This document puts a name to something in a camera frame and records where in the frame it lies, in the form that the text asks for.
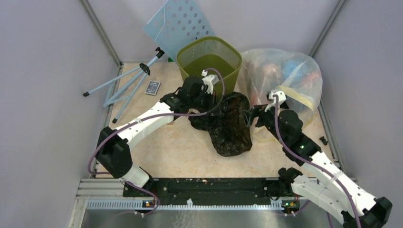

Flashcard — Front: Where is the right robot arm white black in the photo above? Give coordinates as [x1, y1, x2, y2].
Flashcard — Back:
[247, 105, 393, 228]

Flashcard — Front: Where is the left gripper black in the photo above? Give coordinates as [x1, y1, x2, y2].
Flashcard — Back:
[189, 89, 221, 116]

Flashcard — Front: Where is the clear trash bag with waste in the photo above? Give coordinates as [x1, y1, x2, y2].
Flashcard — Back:
[239, 48, 323, 106]

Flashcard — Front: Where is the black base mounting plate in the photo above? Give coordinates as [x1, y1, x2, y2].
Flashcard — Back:
[123, 178, 295, 206]

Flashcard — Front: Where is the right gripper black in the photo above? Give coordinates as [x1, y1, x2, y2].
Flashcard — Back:
[241, 101, 287, 144]

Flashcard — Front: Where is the small black clip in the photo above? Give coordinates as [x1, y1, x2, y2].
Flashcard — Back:
[319, 136, 328, 145]

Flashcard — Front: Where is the black trash bag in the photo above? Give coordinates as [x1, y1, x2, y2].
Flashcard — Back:
[188, 92, 253, 157]

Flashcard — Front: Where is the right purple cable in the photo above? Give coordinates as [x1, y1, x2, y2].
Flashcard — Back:
[273, 95, 363, 228]

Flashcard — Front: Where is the light blue tripod stand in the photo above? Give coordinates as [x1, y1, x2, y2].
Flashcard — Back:
[83, 47, 165, 124]

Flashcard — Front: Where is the green mesh trash bin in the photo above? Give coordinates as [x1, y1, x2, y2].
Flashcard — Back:
[176, 36, 242, 94]

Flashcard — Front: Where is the light blue perforated board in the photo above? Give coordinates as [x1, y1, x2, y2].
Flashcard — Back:
[142, 0, 215, 61]

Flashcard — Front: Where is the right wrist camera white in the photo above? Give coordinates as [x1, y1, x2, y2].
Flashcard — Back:
[264, 89, 286, 112]

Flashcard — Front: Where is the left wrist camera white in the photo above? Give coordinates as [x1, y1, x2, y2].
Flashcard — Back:
[201, 70, 219, 94]

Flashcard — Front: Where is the yellow translucent trash bag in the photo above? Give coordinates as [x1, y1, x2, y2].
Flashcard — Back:
[251, 85, 321, 130]

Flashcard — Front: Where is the grey slotted cable duct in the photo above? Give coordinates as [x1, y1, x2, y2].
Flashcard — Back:
[86, 199, 284, 210]

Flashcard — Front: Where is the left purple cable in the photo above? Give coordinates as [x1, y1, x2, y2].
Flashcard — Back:
[87, 67, 226, 217]

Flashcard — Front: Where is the purple cable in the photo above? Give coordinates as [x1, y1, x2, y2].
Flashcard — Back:
[87, 67, 226, 217]
[273, 95, 363, 228]

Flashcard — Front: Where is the deck of playing cards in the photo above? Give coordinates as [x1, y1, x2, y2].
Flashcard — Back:
[144, 80, 161, 96]

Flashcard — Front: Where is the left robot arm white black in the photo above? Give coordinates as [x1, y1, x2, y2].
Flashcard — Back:
[95, 75, 223, 196]

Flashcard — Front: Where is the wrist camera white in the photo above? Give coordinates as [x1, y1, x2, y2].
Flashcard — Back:
[201, 70, 219, 94]
[264, 89, 286, 112]

